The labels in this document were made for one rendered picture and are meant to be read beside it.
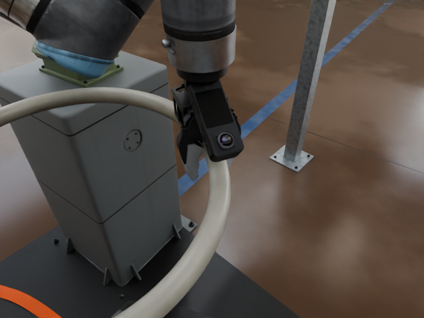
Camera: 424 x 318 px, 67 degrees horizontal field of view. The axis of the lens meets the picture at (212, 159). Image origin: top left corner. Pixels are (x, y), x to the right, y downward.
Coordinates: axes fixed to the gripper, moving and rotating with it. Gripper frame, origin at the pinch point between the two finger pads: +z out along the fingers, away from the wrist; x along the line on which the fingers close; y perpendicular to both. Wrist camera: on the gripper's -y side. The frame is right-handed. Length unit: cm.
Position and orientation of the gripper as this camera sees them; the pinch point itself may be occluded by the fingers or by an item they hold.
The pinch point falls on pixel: (211, 172)
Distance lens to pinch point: 56.0
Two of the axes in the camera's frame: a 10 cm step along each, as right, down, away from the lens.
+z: 0.2, 7.2, 6.9
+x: -9.3, 2.7, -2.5
